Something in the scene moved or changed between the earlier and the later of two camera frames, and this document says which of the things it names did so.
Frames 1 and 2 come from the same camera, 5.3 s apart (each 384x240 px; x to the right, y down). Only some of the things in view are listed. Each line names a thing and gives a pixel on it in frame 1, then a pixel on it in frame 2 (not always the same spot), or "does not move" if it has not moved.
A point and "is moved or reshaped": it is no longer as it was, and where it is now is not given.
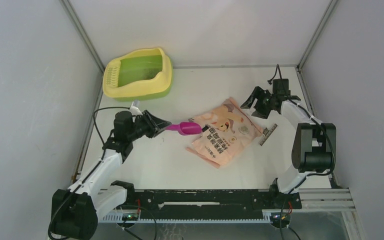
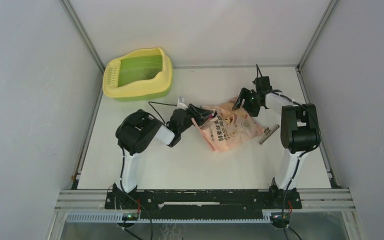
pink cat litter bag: [227, 131] is moved or reshaped
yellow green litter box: [139, 76] does not move
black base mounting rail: [213, 203] does not move
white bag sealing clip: [267, 133] does not move
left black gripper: [153, 123] -> [195, 111]
